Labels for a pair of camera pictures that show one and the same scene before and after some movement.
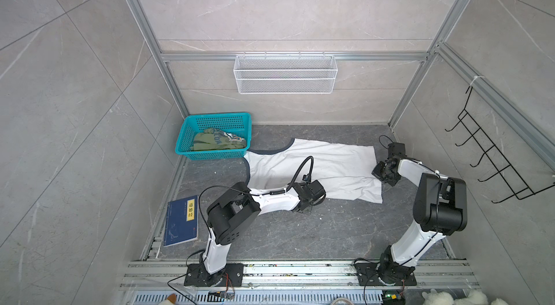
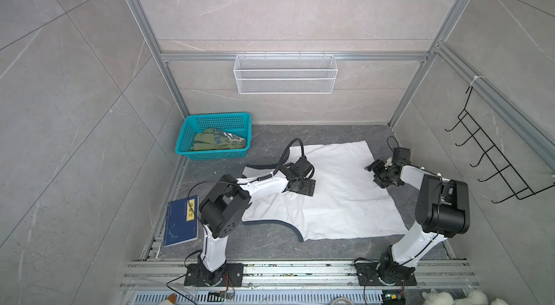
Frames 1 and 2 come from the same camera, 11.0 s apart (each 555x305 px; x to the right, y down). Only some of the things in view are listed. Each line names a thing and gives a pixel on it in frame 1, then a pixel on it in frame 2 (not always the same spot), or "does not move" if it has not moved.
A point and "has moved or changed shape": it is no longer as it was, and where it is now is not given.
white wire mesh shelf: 285,74 does not move
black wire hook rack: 505,173 does not move
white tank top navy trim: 347,172 has moved or changed shape
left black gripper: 312,205 → 310,186
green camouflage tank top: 214,139 does not move
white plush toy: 475,297 does not move
